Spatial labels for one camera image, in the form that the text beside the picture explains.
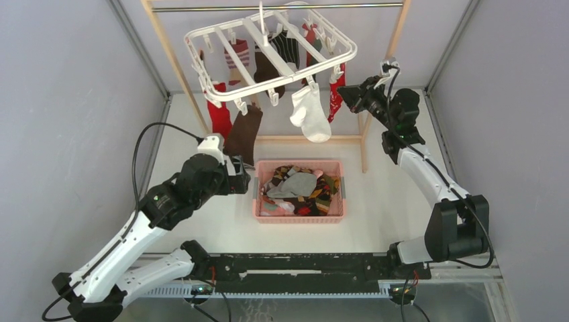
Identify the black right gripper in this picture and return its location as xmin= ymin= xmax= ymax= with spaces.
xmin=336 ymin=76 xmax=397 ymax=131

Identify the red white patterned sock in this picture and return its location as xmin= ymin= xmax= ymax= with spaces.
xmin=327 ymin=63 xmax=346 ymax=123

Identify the pink plastic basket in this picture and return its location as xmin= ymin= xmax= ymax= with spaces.
xmin=252 ymin=159 xmax=346 ymax=223

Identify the pink patterned sock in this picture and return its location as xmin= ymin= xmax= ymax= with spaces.
xmin=262 ymin=170 xmax=323 ymax=216

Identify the grey long sock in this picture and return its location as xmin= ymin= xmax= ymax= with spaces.
xmin=266 ymin=172 xmax=317 ymax=199

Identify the green dotted sock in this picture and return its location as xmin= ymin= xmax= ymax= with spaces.
xmin=302 ymin=23 xmax=323 ymax=67

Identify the wooden hanger stand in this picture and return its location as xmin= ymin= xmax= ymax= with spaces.
xmin=140 ymin=0 xmax=413 ymax=174

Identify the red black argyle sock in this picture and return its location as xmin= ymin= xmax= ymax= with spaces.
xmin=286 ymin=176 xmax=334 ymax=217

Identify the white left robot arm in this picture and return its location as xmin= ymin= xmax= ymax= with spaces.
xmin=52 ymin=153 xmax=250 ymax=321

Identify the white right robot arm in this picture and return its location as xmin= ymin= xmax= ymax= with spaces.
xmin=337 ymin=76 xmax=495 ymax=279

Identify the white plastic clip hanger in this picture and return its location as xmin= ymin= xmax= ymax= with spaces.
xmin=184 ymin=1 xmax=358 ymax=113

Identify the red bear sock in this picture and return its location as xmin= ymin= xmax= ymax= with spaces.
xmin=207 ymin=101 xmax=233 ymax=140

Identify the black white striped sock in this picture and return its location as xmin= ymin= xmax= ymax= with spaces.
xmin=269 ymin=31 xmax=300 ymax=70

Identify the brown sock striped cuff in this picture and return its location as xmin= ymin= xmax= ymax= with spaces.
xmin=254 ymin=45 xmax=280 ymax=83

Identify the metal hanging rod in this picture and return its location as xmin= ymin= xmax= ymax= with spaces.
xmin=151 ymin=2 xmax=403 ymax=13

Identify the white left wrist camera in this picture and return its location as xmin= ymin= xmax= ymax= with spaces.
xmin=197 ymin=133 xmax=225 ymax=164

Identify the black right camera cable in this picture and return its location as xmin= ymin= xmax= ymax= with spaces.
xmin=384 ymin=64 xmax=495 ymax=269

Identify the black camera cable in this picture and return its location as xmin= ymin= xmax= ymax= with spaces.
xmin=384 ymin=64 xmax=495 ymax=269
xmin=42 ymin=122 xmax=205 ymax=322

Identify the black left camera cable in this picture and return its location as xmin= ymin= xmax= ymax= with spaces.
xmin=42 ymin=122 xmax=205 ymax=322

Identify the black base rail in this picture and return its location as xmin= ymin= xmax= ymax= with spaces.
xmin=180 ymin=240 xmax=431 ymax=294

